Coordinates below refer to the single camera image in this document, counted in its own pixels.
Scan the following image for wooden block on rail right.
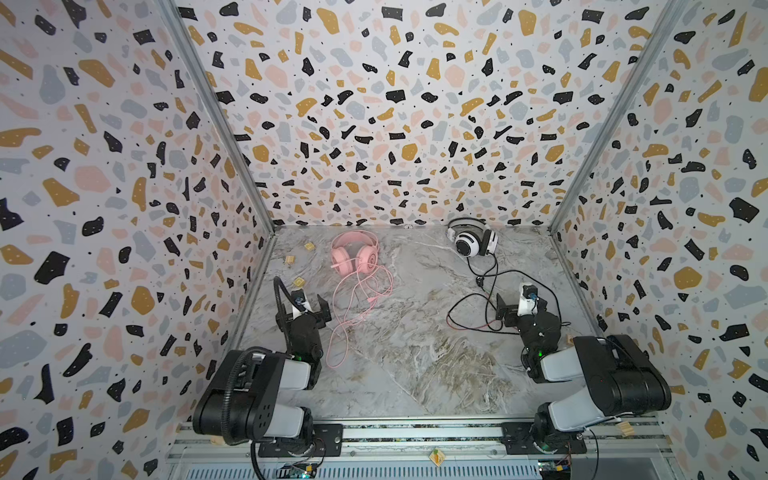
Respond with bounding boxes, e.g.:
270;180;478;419
616;421;635;437

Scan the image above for pink headphones with cable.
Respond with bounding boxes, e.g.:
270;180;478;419
326;230;395;369

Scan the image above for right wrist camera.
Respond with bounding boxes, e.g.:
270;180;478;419
517;283;539;316

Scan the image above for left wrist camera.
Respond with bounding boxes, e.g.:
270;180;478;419
290;289;311;318

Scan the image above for black headphone cable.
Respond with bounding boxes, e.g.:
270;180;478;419
445;254;565;335

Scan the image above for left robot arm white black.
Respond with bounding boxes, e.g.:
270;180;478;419
192;291;331;457

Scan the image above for white black headphones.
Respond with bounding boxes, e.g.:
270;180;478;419
446;217;498;258

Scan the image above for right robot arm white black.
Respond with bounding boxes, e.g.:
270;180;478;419
496;294;672;455

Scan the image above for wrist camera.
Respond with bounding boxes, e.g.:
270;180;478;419
290;289;311;318
517;283;539;316

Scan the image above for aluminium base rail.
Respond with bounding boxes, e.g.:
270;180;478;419
167;417;685;479

